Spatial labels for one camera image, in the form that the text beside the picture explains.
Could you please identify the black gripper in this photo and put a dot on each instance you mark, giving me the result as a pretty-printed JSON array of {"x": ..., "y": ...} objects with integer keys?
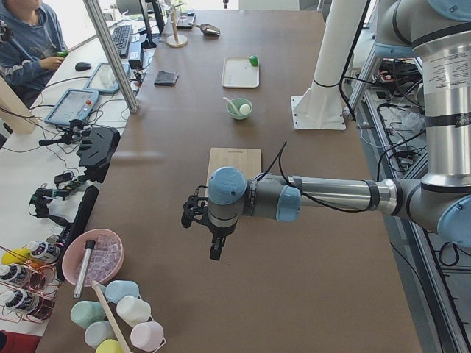
[{"x": 221, "y": 231}]

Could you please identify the white ceramic spoon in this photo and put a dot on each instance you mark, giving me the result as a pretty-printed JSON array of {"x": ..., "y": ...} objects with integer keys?
[{"x": 231, "y": 104}]

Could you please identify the pink bowl with ice cubes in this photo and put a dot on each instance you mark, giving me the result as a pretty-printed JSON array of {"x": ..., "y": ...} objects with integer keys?
[{"x": 106, "y": 259}]

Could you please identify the light green bowl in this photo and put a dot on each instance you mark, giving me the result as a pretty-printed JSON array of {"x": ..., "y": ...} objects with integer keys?
[{"x": 238, "y": 102}]

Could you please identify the bamboo cutting board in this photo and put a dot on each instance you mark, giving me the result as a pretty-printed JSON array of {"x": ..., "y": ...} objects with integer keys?
[{"x": 248, "y": 161}]

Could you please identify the pastel cup rack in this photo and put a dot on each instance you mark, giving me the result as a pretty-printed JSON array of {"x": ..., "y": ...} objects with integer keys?
[{"x": 119, "y": 320}]

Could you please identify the metal muddler tube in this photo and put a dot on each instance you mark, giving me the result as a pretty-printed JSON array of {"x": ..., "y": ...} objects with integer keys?
[{"x": 89, "y": 246}]

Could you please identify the cream plastic tray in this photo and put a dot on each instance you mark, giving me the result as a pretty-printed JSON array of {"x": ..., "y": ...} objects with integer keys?
[{"x": 238, "y": 72}]

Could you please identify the grey folded cloth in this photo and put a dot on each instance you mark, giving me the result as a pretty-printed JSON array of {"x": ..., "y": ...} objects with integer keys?
[{"x": 166, "y": 78}]

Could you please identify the green lime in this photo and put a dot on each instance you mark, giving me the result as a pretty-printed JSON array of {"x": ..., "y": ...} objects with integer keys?
[{"x": 254, "y": 61}]

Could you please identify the teach pendant near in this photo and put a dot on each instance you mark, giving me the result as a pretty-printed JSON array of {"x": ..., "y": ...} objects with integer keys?
[{"x": 74, "y": 104}]

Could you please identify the teach pendant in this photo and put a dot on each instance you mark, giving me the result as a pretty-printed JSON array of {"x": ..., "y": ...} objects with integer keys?
[
  {"x": 103, "y": 80},
  {"x": 74, "y": 104}
]

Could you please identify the teach pendant far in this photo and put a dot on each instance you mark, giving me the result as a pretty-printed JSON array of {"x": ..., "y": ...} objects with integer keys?
[{"x": 103, "y": 80}]

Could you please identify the wooden mug tree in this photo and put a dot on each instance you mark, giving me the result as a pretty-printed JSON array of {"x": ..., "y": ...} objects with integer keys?
[{"x": 177, "y": 40}]

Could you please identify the metal scoop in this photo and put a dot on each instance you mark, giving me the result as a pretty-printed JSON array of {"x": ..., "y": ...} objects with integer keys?
[{"x": 207, "y": 29}]

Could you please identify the black computer mouse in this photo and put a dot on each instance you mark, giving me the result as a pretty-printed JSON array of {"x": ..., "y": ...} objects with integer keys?
[{"x": 82, "y": 66}]

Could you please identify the black keyboard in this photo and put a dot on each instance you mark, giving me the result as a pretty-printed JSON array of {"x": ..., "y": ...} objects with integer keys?
[{"x": 121, "y": 37}]

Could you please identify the seated person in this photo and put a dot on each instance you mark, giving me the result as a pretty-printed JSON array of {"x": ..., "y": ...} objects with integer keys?
[{"x": 36, "y": 50}]

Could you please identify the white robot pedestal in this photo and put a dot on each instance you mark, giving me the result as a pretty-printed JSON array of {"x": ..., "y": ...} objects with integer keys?
[{"x": 320, "y": 107}]

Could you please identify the copper wire bottle rack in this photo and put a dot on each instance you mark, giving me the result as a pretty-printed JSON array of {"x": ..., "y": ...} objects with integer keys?
[{"x": 29, "y": 282}]

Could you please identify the aluminium frame post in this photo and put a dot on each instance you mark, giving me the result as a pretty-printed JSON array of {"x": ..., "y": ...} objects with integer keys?
[{"x": 104, "y": 36}]

